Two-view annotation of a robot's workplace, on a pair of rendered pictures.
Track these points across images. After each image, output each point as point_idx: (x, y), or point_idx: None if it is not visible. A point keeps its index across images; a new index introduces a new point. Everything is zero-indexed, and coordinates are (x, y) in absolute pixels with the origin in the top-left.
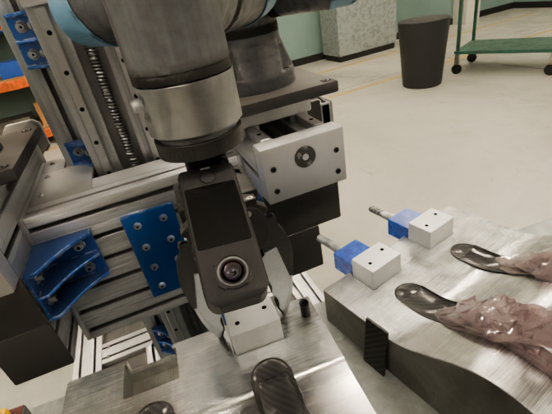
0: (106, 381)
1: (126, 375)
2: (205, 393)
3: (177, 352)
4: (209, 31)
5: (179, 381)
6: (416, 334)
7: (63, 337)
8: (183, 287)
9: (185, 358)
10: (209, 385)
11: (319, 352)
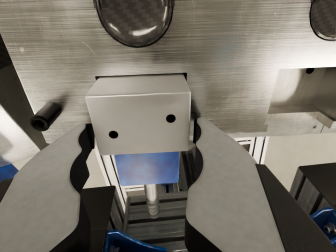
0: None
1: (335, 108)
2: (252, 20)
3: (266, 115)
4: None
5: (281, 62)
6: None
7: (311, 189)
8: (316, 233)
9: (258, 101)
10: (241, 32)
11: (32, 16)
